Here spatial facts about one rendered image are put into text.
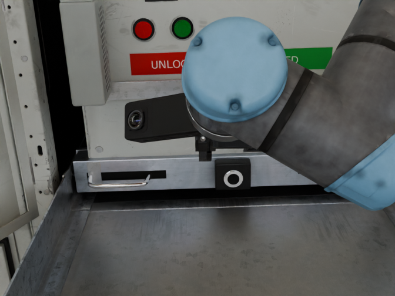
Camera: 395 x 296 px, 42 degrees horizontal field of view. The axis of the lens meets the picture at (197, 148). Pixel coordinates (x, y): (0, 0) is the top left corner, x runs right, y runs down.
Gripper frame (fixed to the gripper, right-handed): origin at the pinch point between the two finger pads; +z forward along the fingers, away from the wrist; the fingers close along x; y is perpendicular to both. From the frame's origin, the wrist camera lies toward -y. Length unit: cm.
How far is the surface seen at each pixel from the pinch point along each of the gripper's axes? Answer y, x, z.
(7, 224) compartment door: -30.8, -12.4, 11.7
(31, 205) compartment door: -28.3, -9.4, 15.2
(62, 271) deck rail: -19.6, -18.6, 2.2
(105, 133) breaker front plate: -16.1, 2.4, 14.9
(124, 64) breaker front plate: -12.1, 12.6, 9.1
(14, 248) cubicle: -32.9, -16.8, 20.7
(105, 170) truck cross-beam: -16.4, -3.7, 17.0
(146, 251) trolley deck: -8.3, -16.5, 6.4
